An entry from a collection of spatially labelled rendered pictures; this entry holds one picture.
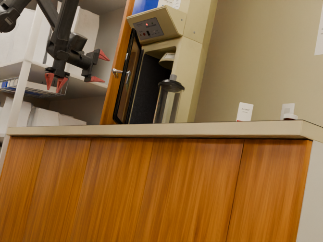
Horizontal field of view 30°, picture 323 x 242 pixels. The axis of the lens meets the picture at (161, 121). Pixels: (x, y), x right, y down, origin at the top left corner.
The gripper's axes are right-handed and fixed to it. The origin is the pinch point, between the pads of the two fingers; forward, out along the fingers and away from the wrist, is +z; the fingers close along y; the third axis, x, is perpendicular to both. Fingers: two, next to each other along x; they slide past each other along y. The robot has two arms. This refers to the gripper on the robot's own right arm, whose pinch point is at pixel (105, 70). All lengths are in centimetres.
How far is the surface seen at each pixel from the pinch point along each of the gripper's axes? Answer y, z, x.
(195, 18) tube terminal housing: 30.4, 25.5, -21.9
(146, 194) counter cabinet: -52, -6, -55
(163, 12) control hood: 28.0, 10.9, -18.0
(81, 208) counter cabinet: -60, -3, -12
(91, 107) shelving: 14, 71, 131
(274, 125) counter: -33, -12, -112
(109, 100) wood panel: -7.1, 15.7, 17.2
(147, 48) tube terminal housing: 19.4, 22.2, 5.5
